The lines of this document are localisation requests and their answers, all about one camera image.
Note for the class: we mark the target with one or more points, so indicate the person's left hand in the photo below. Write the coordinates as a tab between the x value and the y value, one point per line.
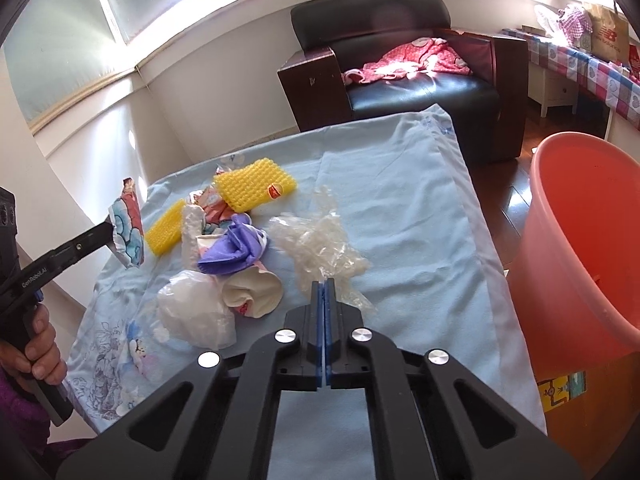
42	355

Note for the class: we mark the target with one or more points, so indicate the clear plastic bag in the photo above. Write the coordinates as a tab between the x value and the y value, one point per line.
320	240

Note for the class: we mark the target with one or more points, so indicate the small yellow foam net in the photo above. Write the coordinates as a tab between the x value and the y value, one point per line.
165	230

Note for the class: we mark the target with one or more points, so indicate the pink dotted garment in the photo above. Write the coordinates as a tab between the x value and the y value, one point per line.
430	57

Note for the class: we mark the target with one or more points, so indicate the large yellow foam net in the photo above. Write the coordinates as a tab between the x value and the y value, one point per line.
250	185

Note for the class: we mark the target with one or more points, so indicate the white crumpled plastic bag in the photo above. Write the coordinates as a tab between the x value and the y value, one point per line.
195	310

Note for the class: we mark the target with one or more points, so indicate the blue red printed snack wrapper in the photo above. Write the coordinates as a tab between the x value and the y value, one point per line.
127	220

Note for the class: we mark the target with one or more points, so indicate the brown paper bag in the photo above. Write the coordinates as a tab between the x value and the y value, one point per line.
610	35

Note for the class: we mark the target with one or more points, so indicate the crushed cream paper cup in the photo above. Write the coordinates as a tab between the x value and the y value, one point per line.
255	292

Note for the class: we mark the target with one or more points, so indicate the white cabinet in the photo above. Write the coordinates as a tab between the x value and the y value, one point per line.
550	87

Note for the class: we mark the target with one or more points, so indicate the table with checked cloth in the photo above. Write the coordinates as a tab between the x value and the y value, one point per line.
600	77

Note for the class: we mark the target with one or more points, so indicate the orange cardboard box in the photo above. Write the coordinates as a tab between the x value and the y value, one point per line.
600	410

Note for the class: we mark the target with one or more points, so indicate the person's left forearm purple sleeve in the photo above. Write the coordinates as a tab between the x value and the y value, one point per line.
20	415

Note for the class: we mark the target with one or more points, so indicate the light blue cloth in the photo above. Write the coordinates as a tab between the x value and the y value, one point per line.
400	210

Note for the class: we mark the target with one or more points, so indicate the frosted window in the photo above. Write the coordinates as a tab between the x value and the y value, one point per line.
65	50

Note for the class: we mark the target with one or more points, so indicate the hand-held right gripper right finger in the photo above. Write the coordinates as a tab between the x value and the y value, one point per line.
331	330

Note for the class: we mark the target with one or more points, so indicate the pink checkered bag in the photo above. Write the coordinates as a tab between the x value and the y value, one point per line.
575	22

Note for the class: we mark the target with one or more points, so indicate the black leather armchair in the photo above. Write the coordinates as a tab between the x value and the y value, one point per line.
425	97

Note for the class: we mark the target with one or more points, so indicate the pink printed wrapper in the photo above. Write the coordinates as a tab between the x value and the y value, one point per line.
212	207

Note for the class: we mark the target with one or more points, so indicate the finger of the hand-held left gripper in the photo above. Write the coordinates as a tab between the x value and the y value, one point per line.
85	242

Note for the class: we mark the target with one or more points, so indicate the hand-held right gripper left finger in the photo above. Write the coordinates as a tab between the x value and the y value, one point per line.
318	330

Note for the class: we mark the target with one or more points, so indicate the purple glove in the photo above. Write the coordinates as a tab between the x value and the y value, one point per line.
230	250

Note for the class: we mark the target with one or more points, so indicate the pink plastic bucket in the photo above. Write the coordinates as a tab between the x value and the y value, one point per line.
575	240

